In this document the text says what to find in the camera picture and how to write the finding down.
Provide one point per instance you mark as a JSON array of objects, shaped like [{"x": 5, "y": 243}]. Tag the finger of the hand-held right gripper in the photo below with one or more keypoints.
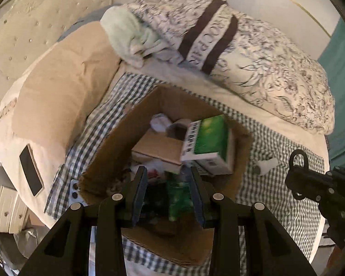
[{"x": 307, "y": 182}]

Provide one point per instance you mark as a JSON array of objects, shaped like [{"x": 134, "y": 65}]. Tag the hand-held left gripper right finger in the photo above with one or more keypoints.
[{"x": 198, "y": 201}]

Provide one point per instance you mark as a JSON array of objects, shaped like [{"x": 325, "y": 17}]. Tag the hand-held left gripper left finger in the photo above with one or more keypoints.
[{"x": 139, "y": 198}]

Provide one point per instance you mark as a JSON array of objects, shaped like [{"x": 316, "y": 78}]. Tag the green packet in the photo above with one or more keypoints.
[{"x": 178, "y": 201}]

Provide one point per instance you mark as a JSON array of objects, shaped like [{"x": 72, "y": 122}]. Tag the red white packet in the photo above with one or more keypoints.
[{"x": 153, "y": 172}]

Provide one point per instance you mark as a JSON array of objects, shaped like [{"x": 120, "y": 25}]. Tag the brown pink medicine box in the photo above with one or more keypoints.
[{"x": 158, "y": 148}]

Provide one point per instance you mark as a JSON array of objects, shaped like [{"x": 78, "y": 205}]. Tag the cardboard box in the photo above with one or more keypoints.
[{"x": 126, "y": 138}]

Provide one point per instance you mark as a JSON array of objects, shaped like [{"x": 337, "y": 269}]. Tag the green white medicine box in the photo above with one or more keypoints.
[{"x": 212, "y": 138}]

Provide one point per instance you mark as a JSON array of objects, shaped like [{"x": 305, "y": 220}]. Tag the white tissue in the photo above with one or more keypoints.
[{"x": 159, "y": 122}]

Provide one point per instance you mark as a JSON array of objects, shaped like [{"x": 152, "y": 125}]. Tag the small white tube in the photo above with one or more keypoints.
[{"x": 266, "y": 165}]

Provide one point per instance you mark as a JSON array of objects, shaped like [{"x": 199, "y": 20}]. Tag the green white checked cloth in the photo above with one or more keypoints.
[{"x": 276, "y": 224}]

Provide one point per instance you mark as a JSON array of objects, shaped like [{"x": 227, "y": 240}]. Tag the smartphone with pale case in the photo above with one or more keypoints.
[{"x": 31, "y": 171}]

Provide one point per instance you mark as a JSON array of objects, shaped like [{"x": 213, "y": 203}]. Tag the teal curtain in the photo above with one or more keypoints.
[{"x": 340, "y": 63}]

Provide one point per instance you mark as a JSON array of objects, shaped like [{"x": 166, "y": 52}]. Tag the floral cream duvet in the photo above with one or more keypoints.
[{"x": 261, "y": 63}]

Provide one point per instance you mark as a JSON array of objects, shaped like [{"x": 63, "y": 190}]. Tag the beige pillow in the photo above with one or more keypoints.
[{"x": 60, "y": 92}]

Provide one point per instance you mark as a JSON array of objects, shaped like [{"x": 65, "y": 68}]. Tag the white nightstand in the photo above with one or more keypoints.
[{"x": 5, "y": 210}]

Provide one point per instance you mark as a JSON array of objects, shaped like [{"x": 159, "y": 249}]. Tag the pale green towel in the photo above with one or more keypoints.
[{"x": 126, "y": 31}]

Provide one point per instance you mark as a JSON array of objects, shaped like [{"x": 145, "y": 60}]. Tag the blue grey pillow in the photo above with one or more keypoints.
[{"x": 80, "y": 24}]

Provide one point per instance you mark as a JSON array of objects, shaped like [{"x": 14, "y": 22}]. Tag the cream tufted headboard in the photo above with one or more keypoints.
[{"x": 31, "y": 20}]

